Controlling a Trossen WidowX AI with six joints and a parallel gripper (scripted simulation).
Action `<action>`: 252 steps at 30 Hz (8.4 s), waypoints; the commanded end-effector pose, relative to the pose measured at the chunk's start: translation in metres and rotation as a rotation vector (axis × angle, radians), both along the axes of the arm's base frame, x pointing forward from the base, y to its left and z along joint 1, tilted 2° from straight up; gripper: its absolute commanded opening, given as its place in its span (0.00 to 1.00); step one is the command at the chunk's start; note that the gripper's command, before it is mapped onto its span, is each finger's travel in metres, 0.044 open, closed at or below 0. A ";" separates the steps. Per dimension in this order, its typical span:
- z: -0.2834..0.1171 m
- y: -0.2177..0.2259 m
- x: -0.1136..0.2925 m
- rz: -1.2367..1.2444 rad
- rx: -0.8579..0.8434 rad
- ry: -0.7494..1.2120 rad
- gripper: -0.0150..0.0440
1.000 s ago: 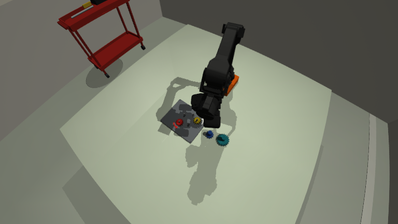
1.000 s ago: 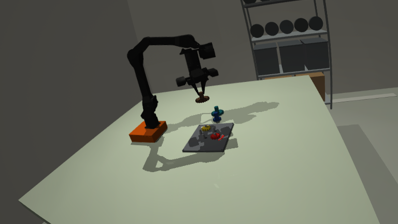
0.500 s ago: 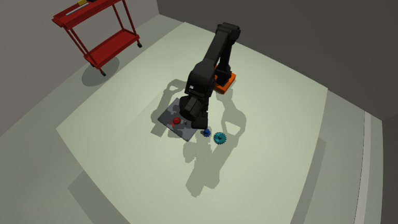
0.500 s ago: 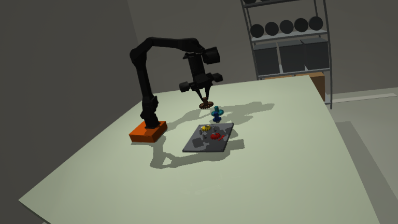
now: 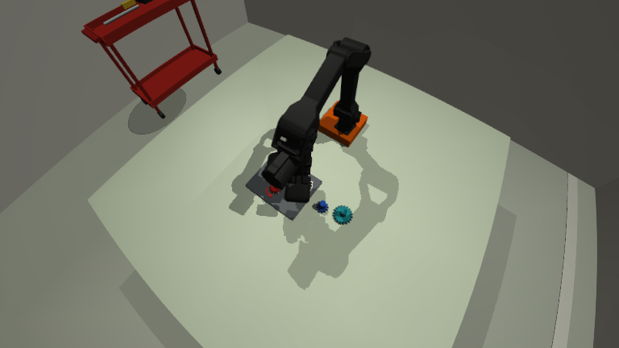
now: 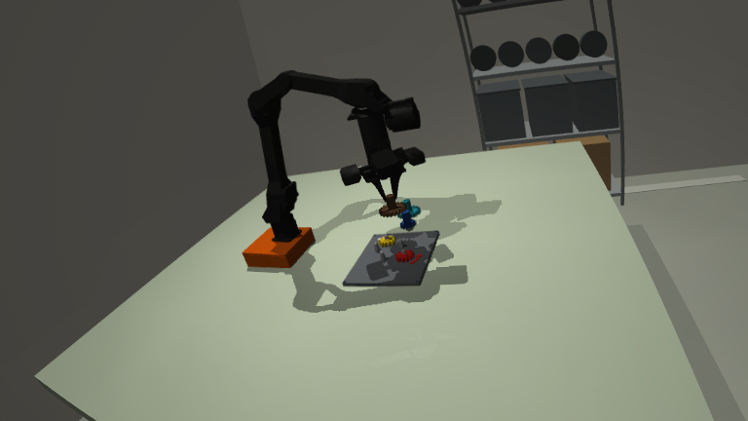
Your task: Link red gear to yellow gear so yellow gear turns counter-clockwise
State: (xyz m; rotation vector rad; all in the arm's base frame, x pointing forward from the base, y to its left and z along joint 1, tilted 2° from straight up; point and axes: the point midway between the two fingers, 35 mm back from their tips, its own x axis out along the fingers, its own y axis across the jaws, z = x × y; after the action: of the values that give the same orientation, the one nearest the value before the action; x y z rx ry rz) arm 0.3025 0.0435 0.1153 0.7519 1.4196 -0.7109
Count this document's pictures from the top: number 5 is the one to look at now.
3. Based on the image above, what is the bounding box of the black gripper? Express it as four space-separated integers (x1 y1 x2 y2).
284 156 312 203

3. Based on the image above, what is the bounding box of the blue gear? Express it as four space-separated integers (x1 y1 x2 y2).
316 200 329 213

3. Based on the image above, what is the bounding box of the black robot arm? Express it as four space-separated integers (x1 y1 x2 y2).
261 37 371 190

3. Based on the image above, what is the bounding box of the teal gear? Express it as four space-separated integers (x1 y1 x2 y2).
332 205 353 225

